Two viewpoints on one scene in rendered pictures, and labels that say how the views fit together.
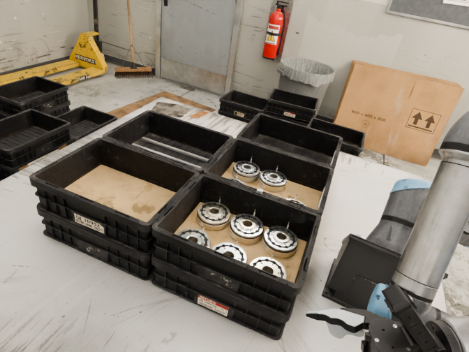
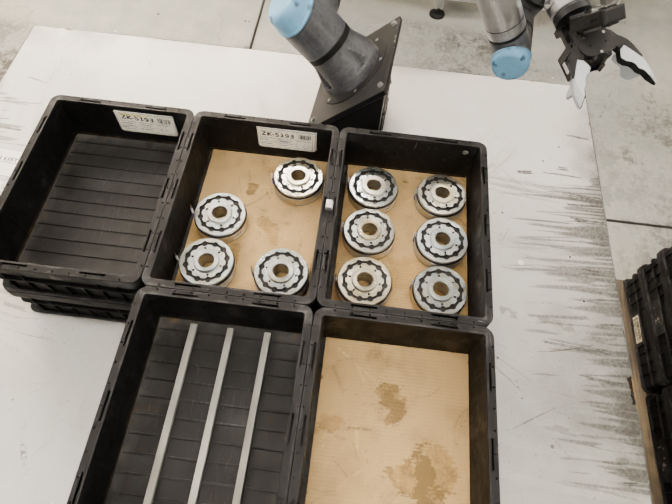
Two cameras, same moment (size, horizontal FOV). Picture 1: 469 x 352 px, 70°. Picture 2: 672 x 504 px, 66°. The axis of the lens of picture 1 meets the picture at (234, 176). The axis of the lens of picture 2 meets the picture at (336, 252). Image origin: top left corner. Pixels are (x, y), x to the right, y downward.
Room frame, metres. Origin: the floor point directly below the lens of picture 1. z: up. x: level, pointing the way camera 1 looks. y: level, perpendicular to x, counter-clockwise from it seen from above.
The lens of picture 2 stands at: (0.94, 0.44, 1.73)
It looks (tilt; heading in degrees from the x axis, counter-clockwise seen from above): 61 degrees down; 256
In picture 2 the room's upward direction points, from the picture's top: 5 degrees clockwise
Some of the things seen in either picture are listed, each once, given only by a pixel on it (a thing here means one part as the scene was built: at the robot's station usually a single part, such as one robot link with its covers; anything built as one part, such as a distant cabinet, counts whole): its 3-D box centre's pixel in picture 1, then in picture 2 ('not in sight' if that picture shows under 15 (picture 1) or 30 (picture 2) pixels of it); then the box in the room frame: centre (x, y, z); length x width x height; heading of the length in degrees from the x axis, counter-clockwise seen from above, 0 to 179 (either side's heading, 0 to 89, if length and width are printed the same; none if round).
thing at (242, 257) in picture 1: (227, 257); (442, 240); (0.62, -0.02, 0.86); 0.10 x 0.10 x 0.01
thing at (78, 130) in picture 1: (82, 143); not in sight; (1.89, 1.05, 0.31); 0.40 x 0.30 x 0.34; 164
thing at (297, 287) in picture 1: (241, 223); (408, 219); (0.69, -0.04, 0.92); 0.40 x 0.30 x 0.02; 74
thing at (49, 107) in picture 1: (34, 119); not in sight; (2.00, 1.44, 0.37); 0.40 x 0.30 x 0.45; 164
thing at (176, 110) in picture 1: (169, 108); not in sight; (1.83, 0.45, 0.71); 0.22 x 0.19 x 0.01; 74
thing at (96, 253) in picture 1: (122, 216); not in sight; (0.80, 0.34, 0.76); 0.40 x 0.30 x 0.12; 74
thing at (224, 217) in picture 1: (213, 212); (364, 281); (0.79, 0.04, 0.86); 0.10 x 0.10 x 0.01
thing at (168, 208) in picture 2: (271, 172); (250, 201); (0.98, -0.13, 0.92); 0.40 x 0.30 x 0.02; 74
